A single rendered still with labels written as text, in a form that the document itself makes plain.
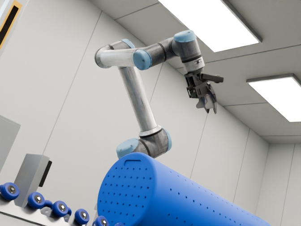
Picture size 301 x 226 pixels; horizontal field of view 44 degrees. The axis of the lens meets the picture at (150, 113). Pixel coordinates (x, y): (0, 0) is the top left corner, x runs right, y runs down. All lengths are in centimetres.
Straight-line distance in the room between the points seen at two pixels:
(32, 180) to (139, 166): 40
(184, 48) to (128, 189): 65
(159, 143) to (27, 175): 131
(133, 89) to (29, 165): 122
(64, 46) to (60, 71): 29
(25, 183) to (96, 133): 344
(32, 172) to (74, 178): 329
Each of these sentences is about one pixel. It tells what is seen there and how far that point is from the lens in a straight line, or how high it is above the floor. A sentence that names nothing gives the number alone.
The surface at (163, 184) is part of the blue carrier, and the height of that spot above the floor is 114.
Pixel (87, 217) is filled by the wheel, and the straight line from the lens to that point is 110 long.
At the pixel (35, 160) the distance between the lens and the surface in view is 109.
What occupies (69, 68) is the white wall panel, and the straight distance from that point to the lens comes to 438.
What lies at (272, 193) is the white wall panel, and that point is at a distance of 703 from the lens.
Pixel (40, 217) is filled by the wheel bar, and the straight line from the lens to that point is 102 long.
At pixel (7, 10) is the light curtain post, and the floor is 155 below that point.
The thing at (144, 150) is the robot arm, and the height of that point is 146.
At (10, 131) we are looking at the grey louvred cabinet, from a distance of 264.
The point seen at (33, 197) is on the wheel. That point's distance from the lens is 101.
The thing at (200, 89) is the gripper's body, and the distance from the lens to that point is 164.
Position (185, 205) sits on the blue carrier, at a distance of 133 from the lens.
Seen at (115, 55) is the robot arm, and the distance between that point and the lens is 191.
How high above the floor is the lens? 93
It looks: 19 degrees up
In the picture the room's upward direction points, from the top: 18 degrees clockwise
